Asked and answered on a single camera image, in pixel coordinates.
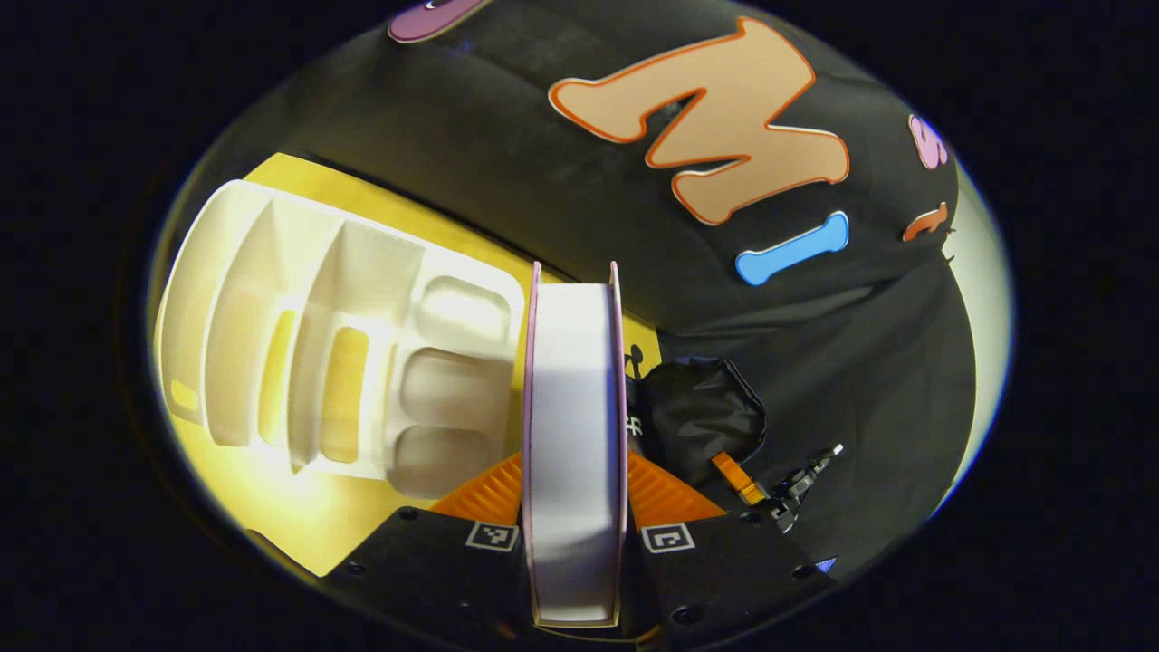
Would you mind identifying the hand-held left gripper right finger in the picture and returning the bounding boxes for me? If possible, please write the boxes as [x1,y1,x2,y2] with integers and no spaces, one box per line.
[625,449,839,647]

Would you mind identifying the black backdrop cloth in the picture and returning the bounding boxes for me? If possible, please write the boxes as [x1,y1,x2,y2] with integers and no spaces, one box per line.
[181,0,981,580]

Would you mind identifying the white bookshelf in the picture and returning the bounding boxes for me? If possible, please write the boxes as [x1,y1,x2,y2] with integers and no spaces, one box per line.
[152,179,529,502]

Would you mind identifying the pink edged book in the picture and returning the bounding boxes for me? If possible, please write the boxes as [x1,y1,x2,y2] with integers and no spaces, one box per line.
[521,261,631,629]

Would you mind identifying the blue schoolbag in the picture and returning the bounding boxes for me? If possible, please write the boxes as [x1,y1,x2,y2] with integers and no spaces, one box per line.
[625,355,770,491]

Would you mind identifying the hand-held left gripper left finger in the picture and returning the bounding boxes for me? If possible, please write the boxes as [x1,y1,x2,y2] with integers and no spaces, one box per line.
[321,451,528,652]

